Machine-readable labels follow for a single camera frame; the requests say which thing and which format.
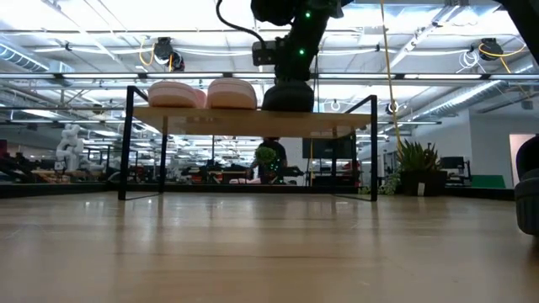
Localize pink slide sandal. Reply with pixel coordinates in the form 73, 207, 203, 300
147, 80, 208, 109
205, 77, 259, 110

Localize wooden shelf black metal legs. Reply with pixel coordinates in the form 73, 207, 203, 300
117, 85, 379, 202

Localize person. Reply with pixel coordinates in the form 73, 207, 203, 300
248, 136, 290, 185

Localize round green potted plant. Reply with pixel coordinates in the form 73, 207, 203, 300
254, 146, 278, 185

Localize green succulent in black pot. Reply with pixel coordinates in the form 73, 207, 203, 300
377, 138, 448, 198

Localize black desk monitor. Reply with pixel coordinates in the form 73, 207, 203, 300
440, 156, 467, 171

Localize green board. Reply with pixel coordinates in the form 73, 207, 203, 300
470, 174, 506, 189

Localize white humanoid robot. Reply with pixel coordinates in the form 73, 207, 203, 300
55, 123, 85, 173

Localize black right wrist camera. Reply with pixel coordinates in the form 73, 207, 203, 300
251, 40, 278, 67

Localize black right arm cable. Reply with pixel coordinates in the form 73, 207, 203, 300
215, 0, 269, 50

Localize black wall screen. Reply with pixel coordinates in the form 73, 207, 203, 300
302, 136, 357, 160

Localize yellow cable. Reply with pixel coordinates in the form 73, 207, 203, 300
378, 0, 405, 152

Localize black ceiling cable reel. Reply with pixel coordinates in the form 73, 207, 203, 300
478, 37, 500, 62
152, 36, 186, 72

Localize black aluminium rig frame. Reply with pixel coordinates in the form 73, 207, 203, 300
0, 181, 539, 201

